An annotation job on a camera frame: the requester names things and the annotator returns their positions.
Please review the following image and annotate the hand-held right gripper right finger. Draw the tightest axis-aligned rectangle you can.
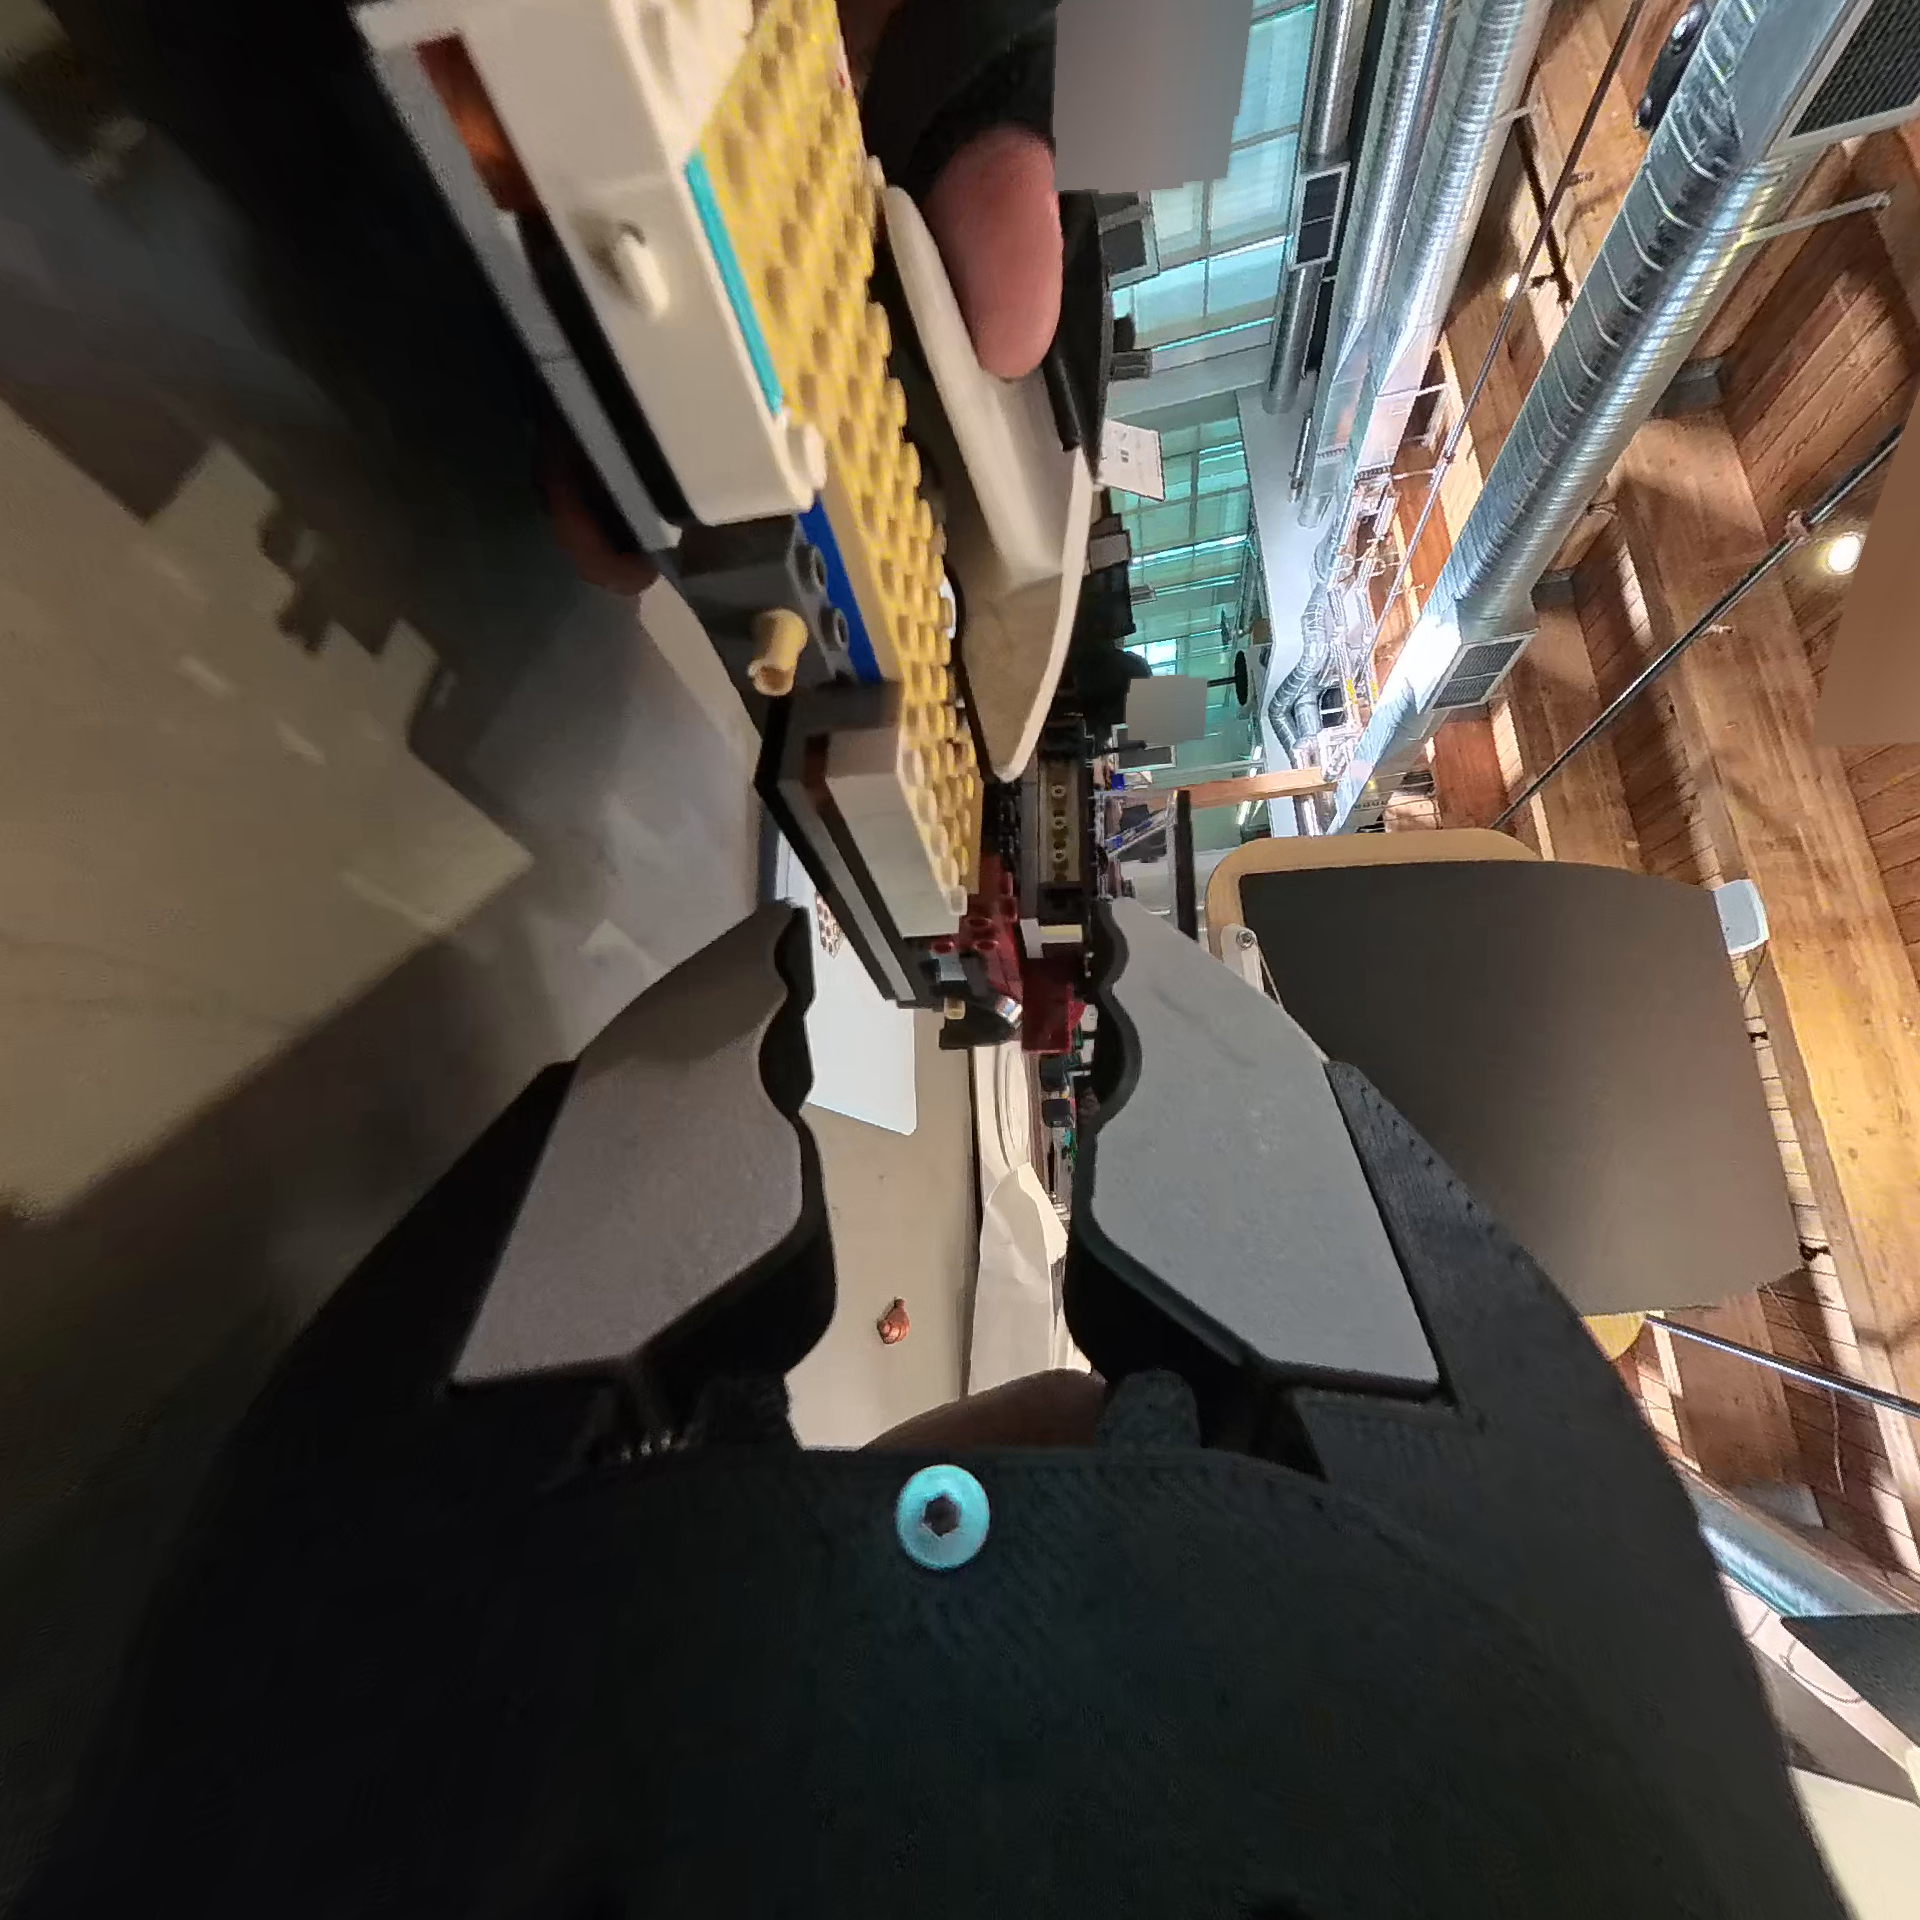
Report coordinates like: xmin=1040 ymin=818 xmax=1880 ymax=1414
xmin=1061 ymin=894 xmax=1448 ymax=1399

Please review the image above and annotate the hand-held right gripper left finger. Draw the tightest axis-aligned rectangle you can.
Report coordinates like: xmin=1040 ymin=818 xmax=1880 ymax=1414
xmin=449 ymin=901 xmax=836 ymax=1392

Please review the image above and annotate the white and yellow toy brick model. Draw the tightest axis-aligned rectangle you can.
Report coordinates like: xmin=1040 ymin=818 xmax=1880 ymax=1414
xmin=359 ymin=0 xmax=995 ymax=1010

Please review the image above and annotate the person's left hand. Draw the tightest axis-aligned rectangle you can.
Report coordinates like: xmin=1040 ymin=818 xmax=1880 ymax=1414
xmin=918 ymin=127 xmax=1064 ymax=381

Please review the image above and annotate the white paper sheet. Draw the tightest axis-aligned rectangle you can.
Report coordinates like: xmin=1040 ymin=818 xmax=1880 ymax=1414
xmin=800 ymin=901 xmax=919 ymax=1139

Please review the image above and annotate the white paper bag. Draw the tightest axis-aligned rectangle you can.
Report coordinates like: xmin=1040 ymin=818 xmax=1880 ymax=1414
xmin=965 ymin=1152 xmax=1076 ymax=1399

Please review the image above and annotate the black chair with wooden rim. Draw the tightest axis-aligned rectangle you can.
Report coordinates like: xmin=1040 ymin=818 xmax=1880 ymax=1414
xmin=1204 ymin=828 xmax=1805 ymax=1319

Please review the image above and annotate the dark red toy brick model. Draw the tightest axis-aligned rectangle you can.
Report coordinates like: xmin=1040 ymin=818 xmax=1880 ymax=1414
xmin=942 ymin=721 xmax=1115 ymax=1057

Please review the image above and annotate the white air vent grille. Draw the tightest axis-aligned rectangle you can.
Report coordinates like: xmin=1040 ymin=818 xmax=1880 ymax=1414
xmin=1765 ymin=0 xmax=1920 ymax=159

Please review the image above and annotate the slim silver ventilation duct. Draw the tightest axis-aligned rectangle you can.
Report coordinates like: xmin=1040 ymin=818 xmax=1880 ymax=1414
xmin=1259 ymin=0 xmax=1501 ymax=420

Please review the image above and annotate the large silver ventilation duct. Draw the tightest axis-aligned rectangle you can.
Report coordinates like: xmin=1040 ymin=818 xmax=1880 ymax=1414
xmin=1342 ymin=0 xmax=1920 ymax=830

